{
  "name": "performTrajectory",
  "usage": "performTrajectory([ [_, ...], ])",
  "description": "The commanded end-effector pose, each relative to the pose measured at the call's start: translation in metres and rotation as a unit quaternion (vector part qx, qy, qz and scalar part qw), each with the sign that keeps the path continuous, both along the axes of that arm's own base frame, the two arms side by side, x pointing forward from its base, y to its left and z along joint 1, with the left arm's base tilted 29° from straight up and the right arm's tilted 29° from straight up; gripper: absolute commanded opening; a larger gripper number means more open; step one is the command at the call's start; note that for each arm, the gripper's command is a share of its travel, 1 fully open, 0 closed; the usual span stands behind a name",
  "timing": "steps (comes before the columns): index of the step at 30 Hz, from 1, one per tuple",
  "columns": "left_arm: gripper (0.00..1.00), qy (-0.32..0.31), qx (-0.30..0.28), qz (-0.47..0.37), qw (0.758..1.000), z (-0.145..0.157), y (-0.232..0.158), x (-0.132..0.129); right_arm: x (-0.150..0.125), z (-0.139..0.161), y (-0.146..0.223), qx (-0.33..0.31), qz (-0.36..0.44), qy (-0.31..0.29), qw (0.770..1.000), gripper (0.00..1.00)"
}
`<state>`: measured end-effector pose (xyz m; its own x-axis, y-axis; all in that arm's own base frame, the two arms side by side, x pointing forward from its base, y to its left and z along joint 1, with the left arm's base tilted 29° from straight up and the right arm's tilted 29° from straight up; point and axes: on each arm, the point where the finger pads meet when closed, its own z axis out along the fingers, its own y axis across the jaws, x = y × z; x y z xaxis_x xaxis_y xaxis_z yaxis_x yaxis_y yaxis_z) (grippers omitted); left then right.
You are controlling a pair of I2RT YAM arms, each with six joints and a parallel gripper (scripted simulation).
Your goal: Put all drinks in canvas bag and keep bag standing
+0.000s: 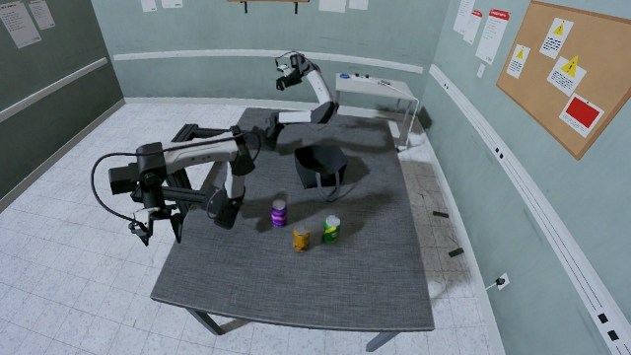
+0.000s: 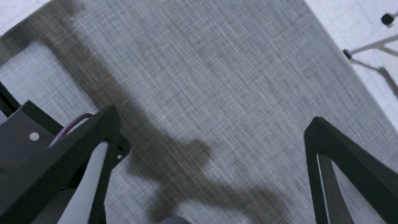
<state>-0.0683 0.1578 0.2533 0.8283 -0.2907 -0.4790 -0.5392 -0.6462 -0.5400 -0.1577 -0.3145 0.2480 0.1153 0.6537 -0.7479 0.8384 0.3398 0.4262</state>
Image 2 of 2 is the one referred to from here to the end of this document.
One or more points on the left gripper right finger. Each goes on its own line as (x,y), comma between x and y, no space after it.
(375,181)

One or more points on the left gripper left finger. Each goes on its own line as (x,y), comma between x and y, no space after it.
(27,189)

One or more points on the black tote bag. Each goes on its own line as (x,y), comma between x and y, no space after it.
(174,220)

